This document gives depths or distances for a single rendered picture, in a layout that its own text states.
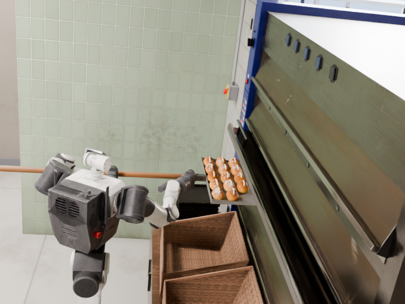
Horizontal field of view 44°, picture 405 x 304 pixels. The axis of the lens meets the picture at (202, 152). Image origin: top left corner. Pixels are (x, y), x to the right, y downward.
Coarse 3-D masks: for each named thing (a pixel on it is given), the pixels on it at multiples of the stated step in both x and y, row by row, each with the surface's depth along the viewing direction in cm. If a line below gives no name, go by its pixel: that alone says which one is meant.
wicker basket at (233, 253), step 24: (216, 216) 327; (168, 240) 331; (192, 240) 332; (216, 240) 334; (240, 240) 299; (168, 264) 310; (192, 264) 312; (216, 264) 315; (240, 264) 278; (216, 288) 283
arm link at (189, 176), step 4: (188, 172) 280; (192, 172) 280; (184, 176) 277; (188, 176) 277; (192, 176) 279; (184, 180) 273; (188, 180) 275; (192, 180) 280; (188, 184) 273; (192, 184) 281; (188, 188) 274; (192, 188) 282
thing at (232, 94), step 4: (228, 84) 362; (236, 84) 364; (228, 88) 358; (232, 88) 358; (236, 88) 358; (228, 92) 359; (232, 92) 359; (236, 92) 359; (228, 96) 360; (232, 96) 360; (236, 96) 360; (232, 100) 361; (236, 100) 361
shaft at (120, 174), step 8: (0, 168) 272; (8, 168) 272; (16, 168) 273; (24, 168) 273; (32, 168) 274; (40, 168) 275; (120, 176) 281; (128, 176) 281; (136, 176) 282; (144, 176) 282; (152, 176) 282; (160, 176) 283; (168, 176) 284; (176, 176) 284
